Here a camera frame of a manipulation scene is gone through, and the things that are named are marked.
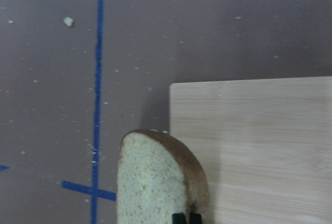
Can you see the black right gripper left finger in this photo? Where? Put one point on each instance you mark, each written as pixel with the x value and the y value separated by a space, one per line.
pixel 178 218

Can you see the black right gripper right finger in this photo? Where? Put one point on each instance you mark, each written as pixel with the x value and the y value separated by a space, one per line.
pixel 195 218

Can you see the bread slice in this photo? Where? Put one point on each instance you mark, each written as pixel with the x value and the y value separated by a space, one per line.
pixel 158 176

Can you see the wooden cutting board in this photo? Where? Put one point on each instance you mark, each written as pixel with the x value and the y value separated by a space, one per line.
pixel 265 146

